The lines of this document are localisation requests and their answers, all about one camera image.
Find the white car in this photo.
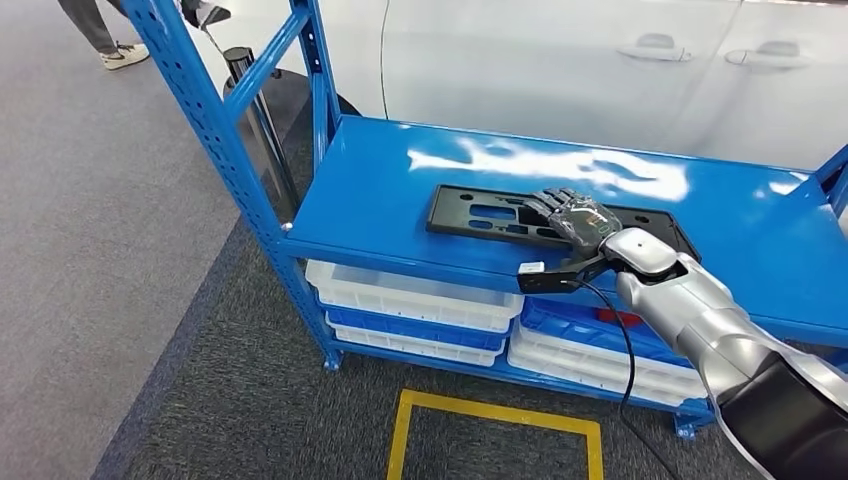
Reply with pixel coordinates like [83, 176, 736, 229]
[182, 0, 848, 174]

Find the long black plastic part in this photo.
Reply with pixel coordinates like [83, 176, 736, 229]
[425, 184, 702, 263]

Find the clear plastic bin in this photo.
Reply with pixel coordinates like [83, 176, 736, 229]
[304, 259, 525, 335]

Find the red item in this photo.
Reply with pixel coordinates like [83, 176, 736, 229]
[596, 307, 645, 331]

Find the blue metal shelf rack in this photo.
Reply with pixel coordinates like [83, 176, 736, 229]
[119, 0, 848, 442]

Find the black camera cable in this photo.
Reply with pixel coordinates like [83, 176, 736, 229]
[569, 278, 684, 480]

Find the yellow floor tape square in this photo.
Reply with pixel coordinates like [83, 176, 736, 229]
[386, 389, 605, 480]

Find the white plastic bin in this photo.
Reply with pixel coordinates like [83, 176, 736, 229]
[324, 316, 506, 369]
[506, 347, 694, 409]
[510, 321, 707, 399]

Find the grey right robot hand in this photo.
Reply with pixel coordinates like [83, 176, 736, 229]
[523, 188, 624, 261]

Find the chrome stanchion post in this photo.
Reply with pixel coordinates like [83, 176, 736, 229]
[221, 46, 303, 223]

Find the person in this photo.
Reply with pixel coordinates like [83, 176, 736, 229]
[58, 0, 152, 72]

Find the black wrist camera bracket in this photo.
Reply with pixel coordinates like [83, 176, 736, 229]
[516, 254, 614, 296]

